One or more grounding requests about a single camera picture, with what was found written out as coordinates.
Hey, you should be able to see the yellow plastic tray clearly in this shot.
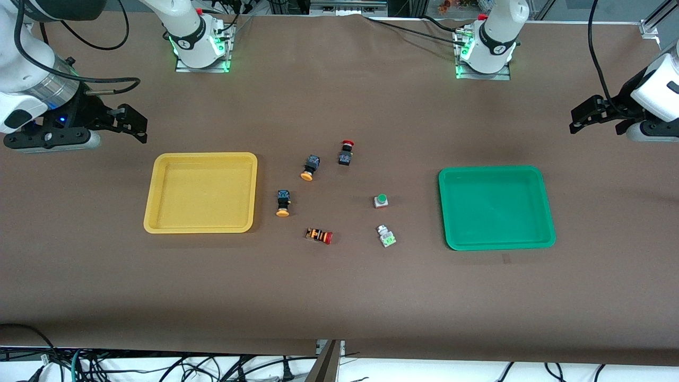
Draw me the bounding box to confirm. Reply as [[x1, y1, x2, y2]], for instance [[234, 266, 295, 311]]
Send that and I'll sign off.
[[143, 152, 258, 234]]

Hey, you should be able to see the green plastic tray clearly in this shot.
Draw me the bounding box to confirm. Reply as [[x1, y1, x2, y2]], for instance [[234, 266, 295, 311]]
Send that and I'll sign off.
[[438, 166, 556, 251]]

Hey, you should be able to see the silver metal box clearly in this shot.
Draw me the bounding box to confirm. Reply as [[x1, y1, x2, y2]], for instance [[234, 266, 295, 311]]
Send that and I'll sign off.
[[310, 0, 388, 16]]

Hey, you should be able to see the brown table cover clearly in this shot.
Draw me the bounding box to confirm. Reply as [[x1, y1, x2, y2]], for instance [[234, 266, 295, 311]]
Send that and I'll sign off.
[[0, 11, 679, 367]]

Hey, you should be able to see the brown wooden beam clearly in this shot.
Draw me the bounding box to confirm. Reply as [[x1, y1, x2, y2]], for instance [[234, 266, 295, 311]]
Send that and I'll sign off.
[[305, 340, 343, 382]]

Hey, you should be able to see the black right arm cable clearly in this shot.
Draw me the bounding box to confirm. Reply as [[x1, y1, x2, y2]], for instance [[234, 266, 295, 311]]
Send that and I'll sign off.
[[15, 0, 142, 97]]

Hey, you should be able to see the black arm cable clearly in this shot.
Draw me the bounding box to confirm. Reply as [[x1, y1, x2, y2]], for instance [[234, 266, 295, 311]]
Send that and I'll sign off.
[[588, 0, 619, 115], [15, 0, 142, 97]]

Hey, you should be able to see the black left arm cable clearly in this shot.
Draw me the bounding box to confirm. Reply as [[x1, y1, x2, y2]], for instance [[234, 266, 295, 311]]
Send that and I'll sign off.
[[588, 0, 619, 115]]

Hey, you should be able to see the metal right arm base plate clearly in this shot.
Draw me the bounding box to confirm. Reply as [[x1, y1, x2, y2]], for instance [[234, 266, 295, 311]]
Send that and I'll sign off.
[[175, 21, 234, 74]]

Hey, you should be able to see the aluminium frame profile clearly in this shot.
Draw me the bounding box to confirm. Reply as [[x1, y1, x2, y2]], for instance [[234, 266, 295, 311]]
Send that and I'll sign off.
[[639, 0, 679, 38]]

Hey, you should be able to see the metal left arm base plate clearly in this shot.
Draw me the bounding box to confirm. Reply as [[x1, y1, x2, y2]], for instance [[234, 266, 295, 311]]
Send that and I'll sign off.
[[455, 29, 511, 81]]

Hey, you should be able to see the long black table cable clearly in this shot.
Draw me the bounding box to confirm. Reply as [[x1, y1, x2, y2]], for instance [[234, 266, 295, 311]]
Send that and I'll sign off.
[[362, 15, 467, 47]]

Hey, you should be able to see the black cable tangle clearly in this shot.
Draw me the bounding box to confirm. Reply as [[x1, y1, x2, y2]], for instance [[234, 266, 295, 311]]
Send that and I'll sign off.
[[80, 354, 319, 382]]

